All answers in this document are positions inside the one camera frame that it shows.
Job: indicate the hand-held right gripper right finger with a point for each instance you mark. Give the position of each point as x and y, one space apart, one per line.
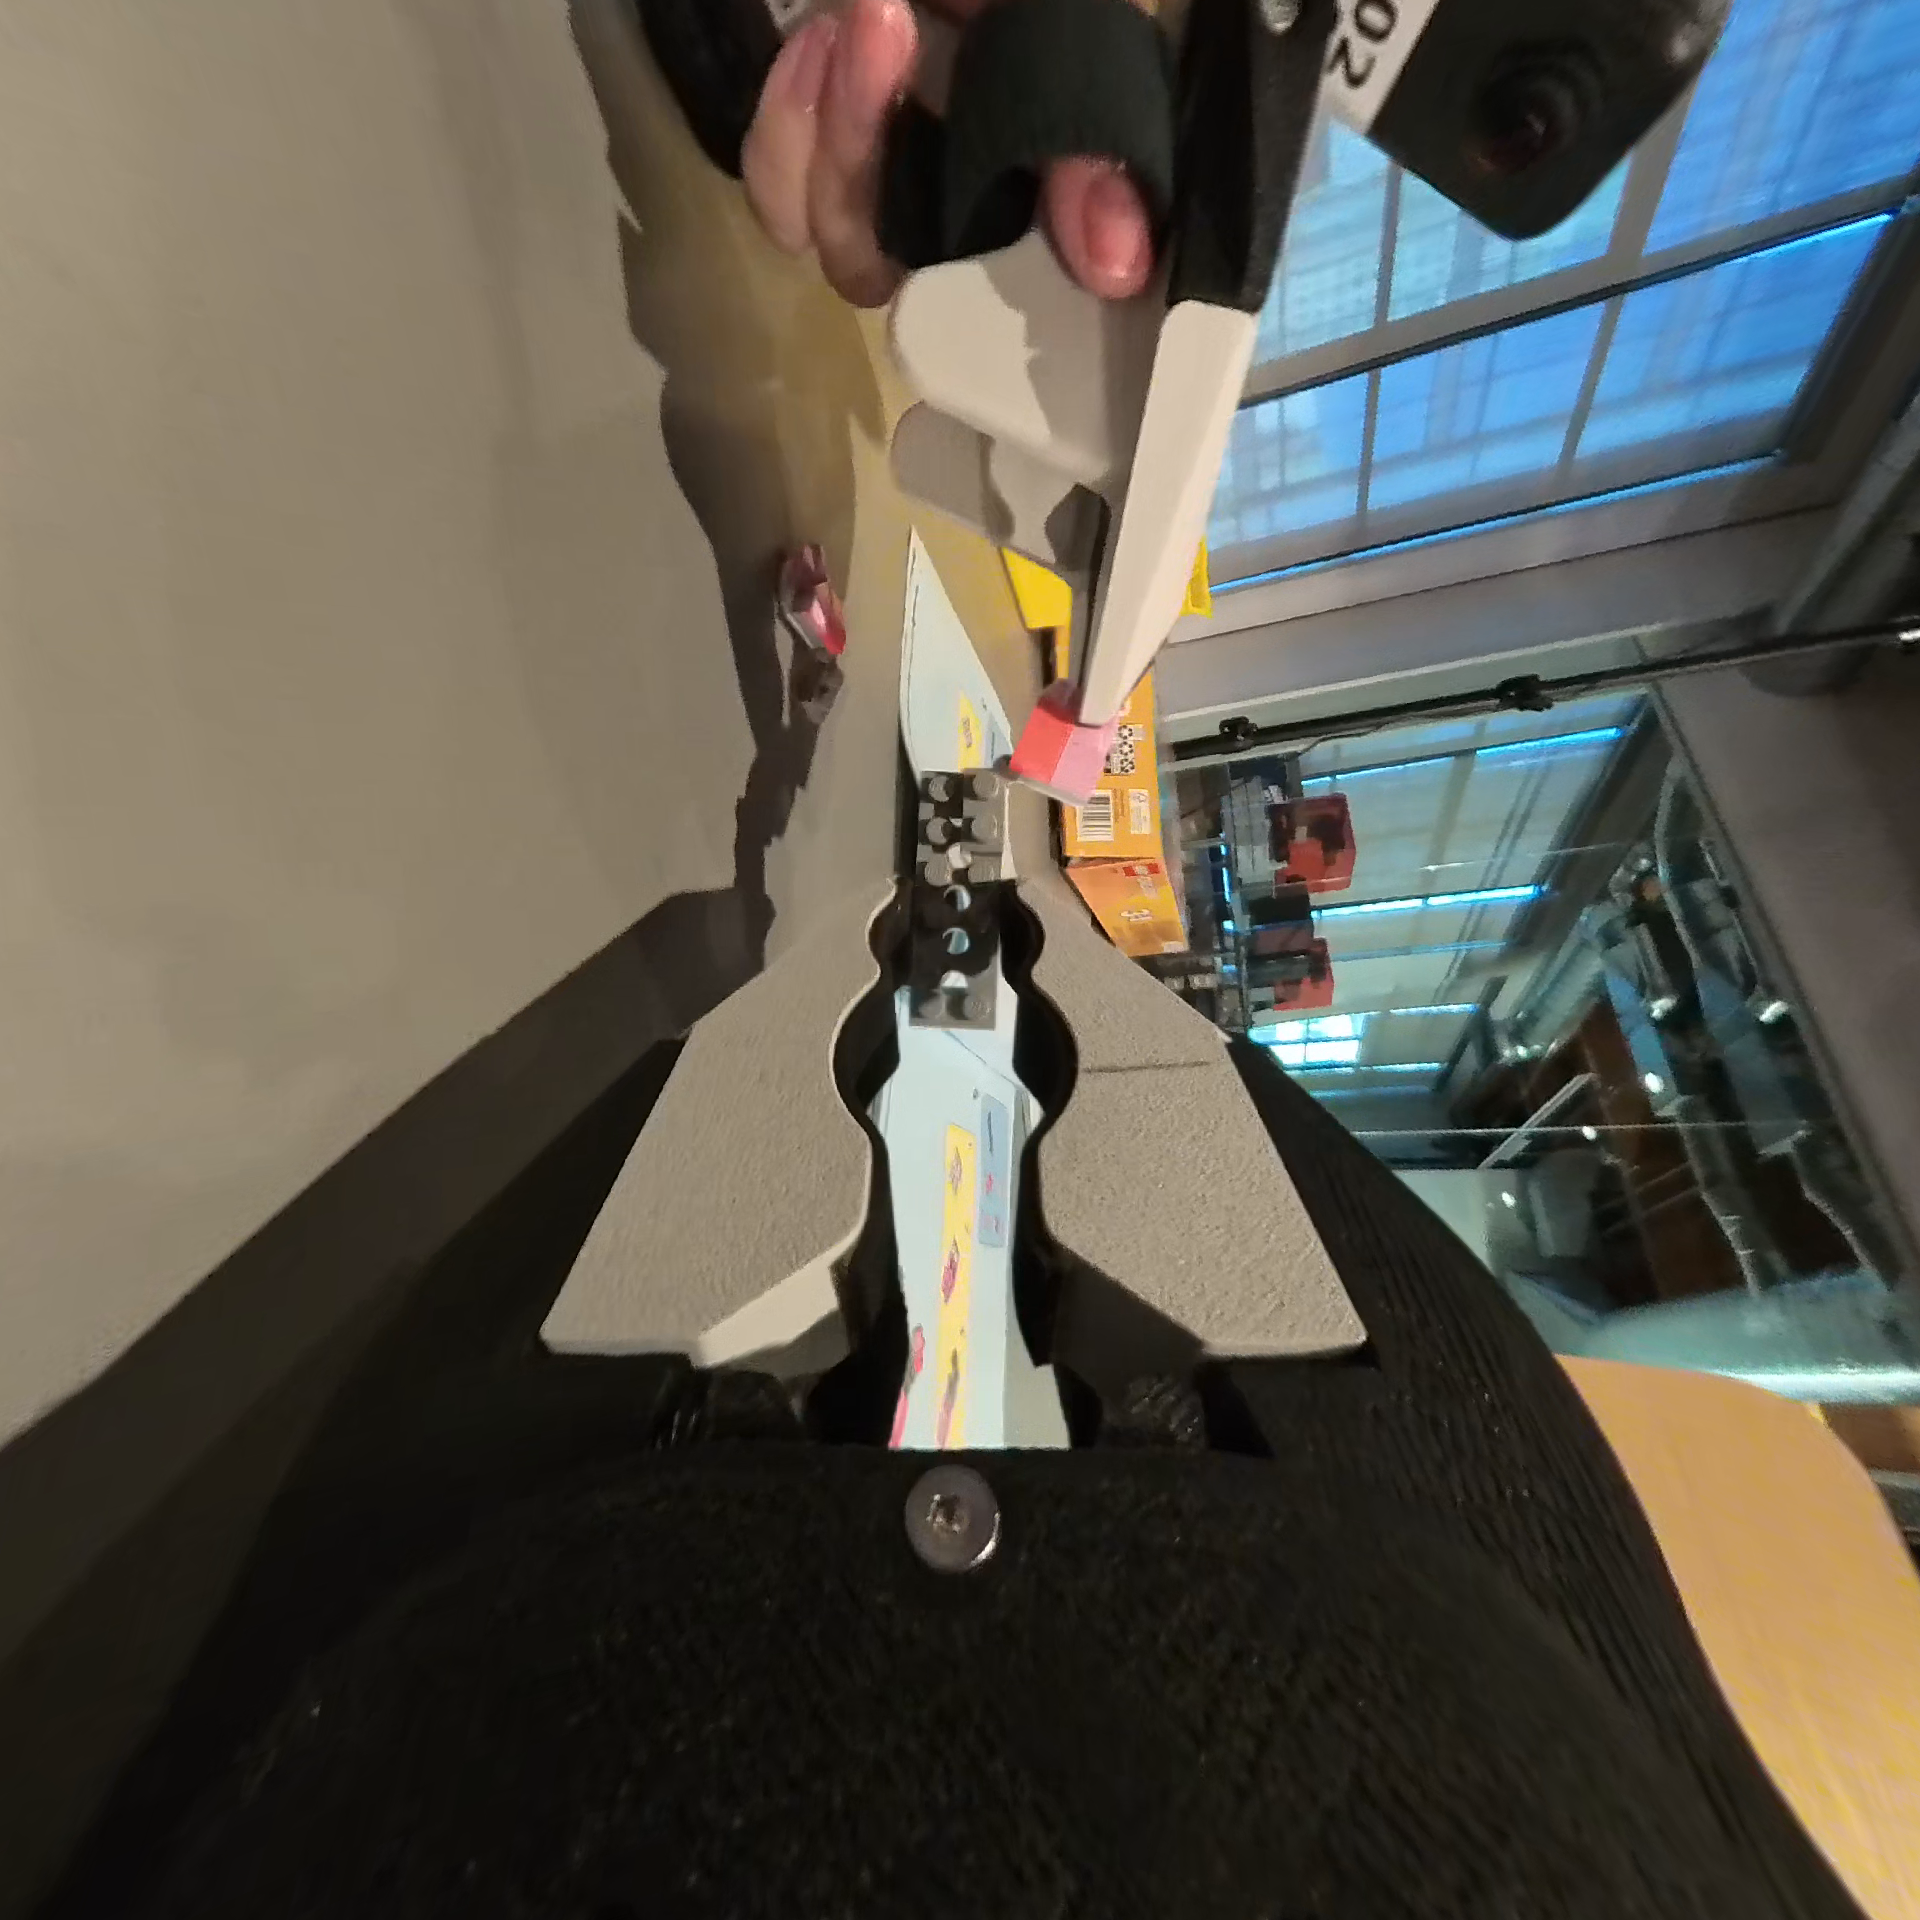
1202 1200

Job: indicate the red crate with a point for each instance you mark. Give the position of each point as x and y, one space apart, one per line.
1306 975
1314 840

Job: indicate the large glass window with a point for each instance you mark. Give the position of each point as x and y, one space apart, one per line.
1724 299

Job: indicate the long grey holed plate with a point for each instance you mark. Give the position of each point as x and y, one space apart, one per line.
953 959

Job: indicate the dark grey small brick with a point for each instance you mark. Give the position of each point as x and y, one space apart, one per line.
819 686

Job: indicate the small grey brick plate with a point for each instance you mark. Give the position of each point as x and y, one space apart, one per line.
941 819
983 819

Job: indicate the yellow plastic bin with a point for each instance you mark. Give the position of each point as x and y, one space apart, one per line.
1036 593

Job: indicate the small orange box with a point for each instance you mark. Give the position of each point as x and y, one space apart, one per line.
1131 906

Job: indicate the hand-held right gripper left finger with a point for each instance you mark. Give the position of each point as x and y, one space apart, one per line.
720 1183

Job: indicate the open light blue instruction booklet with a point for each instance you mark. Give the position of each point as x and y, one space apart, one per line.
945 1200

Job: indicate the grey desk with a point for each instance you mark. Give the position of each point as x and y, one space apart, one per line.
299 600

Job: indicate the person's left hand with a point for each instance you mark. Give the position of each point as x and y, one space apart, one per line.
826 152

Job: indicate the pink red brick wing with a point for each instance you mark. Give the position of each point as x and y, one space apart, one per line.
813 600
1057 750

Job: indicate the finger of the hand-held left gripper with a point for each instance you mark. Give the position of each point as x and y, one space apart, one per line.
1006 390
1177 451

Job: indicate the black boom pole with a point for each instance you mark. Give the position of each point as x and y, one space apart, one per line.
1501 698

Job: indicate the orange toy set box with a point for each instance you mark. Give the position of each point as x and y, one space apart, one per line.
1125 779

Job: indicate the light wooden panel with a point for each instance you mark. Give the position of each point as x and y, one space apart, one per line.
1771 1577

